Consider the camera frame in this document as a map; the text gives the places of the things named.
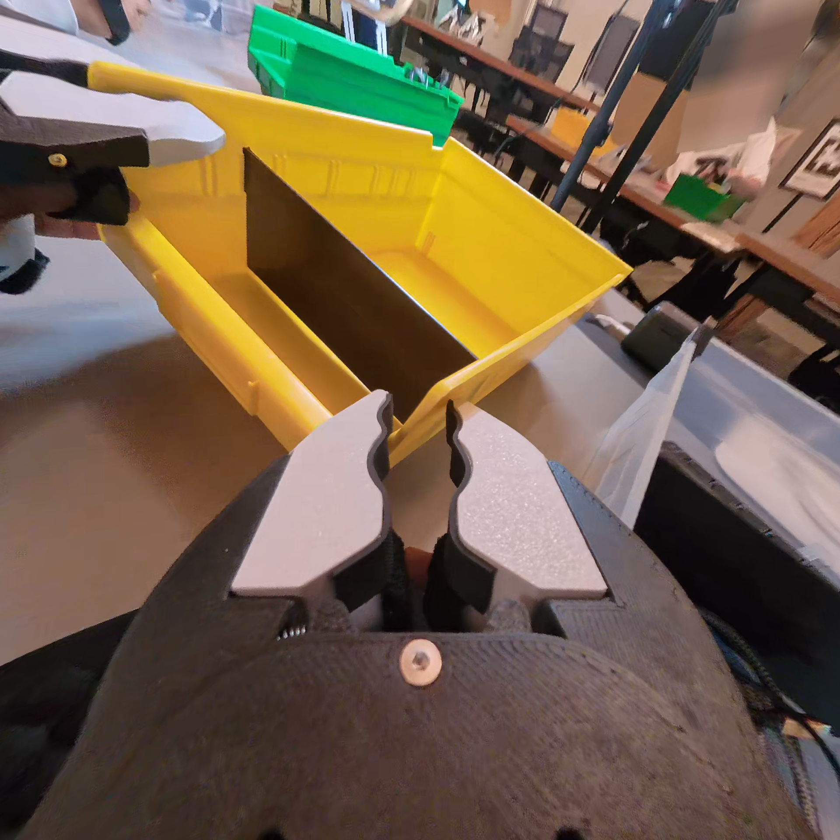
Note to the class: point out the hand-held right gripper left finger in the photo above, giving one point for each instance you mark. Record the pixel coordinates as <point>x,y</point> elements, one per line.
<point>315,505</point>

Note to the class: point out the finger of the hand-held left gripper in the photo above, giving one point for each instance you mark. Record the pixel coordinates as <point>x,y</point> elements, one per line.
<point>170,131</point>
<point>39,69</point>

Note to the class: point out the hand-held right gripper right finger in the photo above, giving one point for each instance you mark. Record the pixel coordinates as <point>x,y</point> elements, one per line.
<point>518,518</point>

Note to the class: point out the clear plastic bin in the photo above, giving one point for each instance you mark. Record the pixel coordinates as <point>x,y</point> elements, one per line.
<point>646,420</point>

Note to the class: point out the yellow plastic bin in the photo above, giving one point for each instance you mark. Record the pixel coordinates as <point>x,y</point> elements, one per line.
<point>581,131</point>
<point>499,216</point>

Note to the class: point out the person's left hand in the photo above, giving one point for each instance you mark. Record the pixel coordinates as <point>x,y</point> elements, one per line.
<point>72,229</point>

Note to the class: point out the green plastic bin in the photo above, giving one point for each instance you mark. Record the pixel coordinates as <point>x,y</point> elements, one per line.
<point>702,200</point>
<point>341,72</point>

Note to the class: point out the black bin divider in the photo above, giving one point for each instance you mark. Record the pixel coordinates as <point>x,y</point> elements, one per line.
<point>328,275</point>
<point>722,590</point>

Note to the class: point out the large dark power adapter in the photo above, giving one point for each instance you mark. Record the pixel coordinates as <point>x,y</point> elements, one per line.
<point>659,338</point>

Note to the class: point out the long wooden desk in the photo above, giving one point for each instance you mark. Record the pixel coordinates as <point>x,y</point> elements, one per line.
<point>656,197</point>

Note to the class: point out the black light stand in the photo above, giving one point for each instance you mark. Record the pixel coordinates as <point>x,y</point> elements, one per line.
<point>607,105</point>

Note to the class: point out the black boom stand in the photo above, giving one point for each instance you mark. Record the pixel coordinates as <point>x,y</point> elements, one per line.
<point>663,105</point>

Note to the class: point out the framed wall picture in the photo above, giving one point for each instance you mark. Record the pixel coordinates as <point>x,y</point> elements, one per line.
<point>817,161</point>

